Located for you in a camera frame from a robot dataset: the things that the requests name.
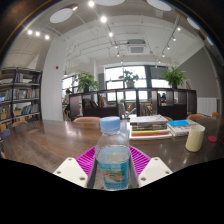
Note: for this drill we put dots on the ceiling spot lights group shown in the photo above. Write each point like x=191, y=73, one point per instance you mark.
x=103, y=19

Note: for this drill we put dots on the clear blue-capped water bottle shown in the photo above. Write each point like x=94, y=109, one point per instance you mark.
x=112, y=163

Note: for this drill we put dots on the white wall radiator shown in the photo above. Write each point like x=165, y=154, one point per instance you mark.
x=207, y=106

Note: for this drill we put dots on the round ceiling panel lights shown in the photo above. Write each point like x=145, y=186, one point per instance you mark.
x=61, y=15

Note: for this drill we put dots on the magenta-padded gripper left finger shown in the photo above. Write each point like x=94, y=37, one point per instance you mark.
x=70, y=170

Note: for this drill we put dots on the tall dark bookshelf unit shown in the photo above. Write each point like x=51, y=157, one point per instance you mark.
x=23, y=96

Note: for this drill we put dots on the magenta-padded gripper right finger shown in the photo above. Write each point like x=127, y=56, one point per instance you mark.
x=155, y=170

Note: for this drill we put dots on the low dark shelf unit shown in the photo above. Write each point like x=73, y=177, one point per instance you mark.
x=173, y=111

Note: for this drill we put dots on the dark-edged book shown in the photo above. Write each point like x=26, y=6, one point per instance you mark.
x=149, y=127

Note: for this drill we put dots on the white grey-covered book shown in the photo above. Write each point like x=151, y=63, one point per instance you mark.
x=148, y=119

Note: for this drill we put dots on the yellow-edged book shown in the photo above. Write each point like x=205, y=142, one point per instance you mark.
x=150, y=132

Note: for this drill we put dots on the green potted plant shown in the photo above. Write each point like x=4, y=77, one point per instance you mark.
x=86, y=81
x=174, y=76
x=129, y=77

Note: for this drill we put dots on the red and white book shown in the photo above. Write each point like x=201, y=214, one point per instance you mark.
x=150, y=136

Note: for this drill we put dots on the ceiling air conditioner unit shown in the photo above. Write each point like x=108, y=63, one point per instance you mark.
x=136, y=49

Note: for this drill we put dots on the cream cup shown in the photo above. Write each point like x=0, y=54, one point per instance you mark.
x=195, y=139

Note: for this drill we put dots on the orange chairs group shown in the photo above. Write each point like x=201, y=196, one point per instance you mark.
x=86, y=119

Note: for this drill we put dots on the person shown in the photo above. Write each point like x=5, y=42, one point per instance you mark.
x=67, y=100

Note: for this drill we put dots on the flat round red coaster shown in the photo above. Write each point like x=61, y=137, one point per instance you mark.
x=212, y=138

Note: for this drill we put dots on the blue-covered white book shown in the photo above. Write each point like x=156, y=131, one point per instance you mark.
x=180, y=125

